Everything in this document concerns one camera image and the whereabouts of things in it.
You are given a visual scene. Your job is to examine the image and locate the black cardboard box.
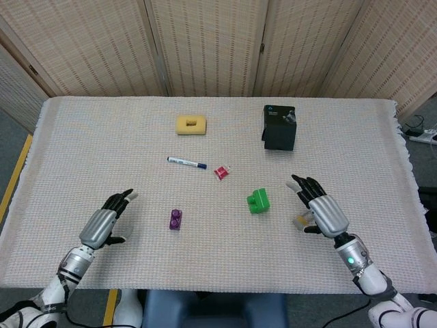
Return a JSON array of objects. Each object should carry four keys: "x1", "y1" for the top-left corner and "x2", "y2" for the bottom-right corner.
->
[{"x1": 261, "y1": 104, "x2": 296, "y2": 152}]

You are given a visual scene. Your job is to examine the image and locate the brass padlock with long shackle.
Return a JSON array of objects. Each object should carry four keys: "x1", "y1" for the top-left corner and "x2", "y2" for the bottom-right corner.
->
[{"x1": 292, "y1": 210, "x2": 317, "y2": 230}]

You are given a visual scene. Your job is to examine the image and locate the woven wooden folding screen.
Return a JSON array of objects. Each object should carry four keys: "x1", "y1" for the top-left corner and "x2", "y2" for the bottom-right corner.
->
[{"x1": 0, "y1": 0, "x2": 437, "y2": 134}]

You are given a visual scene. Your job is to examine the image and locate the purple toy brick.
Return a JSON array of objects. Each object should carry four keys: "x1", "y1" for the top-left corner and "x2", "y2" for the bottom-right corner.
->
[{"x1": 169, "y1": 208, "x2": 184, "y2": 232}]

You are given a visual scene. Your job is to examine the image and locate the yellow sponge with hole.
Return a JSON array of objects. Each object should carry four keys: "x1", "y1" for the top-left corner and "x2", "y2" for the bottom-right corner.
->
[{"x1": 175, "y1": 115, "x2": 208, "y2": 137}]

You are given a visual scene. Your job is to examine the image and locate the beige woven tablecloth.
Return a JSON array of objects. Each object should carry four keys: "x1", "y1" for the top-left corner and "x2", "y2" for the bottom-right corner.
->
[{"x1": 0, "y1": 96, "x2": 424, "y2": 295}]

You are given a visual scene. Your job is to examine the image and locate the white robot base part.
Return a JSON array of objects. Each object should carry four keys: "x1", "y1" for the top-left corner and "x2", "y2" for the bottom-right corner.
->
[{"x1": 114, "y1": 289, "x2": 143, "y2": 328}]

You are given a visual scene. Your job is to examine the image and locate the black trouser leg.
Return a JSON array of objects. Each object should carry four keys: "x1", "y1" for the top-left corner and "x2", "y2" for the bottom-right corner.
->
[{"x1": 418, "y1": 186, "x2": 437, "y2": 213}]

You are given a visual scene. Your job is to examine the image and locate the green toy brick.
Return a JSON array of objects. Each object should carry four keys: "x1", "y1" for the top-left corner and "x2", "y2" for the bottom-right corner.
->
[{"x1": 246, "y1": 188, "x2": 271, "y2": 215}]

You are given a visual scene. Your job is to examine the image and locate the yellow floor tape strip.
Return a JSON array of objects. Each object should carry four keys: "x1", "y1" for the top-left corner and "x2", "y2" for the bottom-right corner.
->
[
  {"x1": 102, "y1": 289, "x2": 119, "y2": 327},
  {"x1": 0, "y1": 134, "x2": 33, "y2": 215}
]

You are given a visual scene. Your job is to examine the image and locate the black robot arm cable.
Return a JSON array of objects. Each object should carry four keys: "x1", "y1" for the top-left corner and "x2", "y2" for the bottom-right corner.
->
[
  {"x1": 63, "y1": 303, "x2": 105, "y2": 327},
  {"x1": 333, "y1": 299, "x2": 371, "y2": 328}
]

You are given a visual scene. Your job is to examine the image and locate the white marker with blue cap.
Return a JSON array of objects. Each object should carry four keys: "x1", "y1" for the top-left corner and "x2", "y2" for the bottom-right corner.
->
[{"x1": 167, "y1": 156, "x2": 208, "y2": 170}]

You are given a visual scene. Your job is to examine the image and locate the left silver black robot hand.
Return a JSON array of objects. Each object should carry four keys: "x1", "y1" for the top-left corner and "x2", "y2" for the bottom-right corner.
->
[{"x1": 79, "y1": 188, "x2": 139, "y2": 249}]

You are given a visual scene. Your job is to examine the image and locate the white power strip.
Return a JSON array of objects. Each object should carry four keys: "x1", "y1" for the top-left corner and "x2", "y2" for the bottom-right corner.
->
[{"x1": 408, "y1": 128, "x2": 437, "y2": 144}]

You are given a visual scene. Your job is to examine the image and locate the red candy packet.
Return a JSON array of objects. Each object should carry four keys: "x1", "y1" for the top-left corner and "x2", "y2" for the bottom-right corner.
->
[{"x1": 213, "y1": 165, "x2": 230, "y2": 182}]

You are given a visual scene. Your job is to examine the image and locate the black power cable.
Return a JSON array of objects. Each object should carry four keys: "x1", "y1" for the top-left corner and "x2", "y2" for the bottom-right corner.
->
[{"x1": 402, "y1": 115, "x2": 426, "y2": 136}]

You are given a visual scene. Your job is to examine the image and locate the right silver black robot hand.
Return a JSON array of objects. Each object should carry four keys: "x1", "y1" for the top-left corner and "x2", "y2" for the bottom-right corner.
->
[{"x1": 285, "y1": 174, "x2": 351, "y2": 239}]

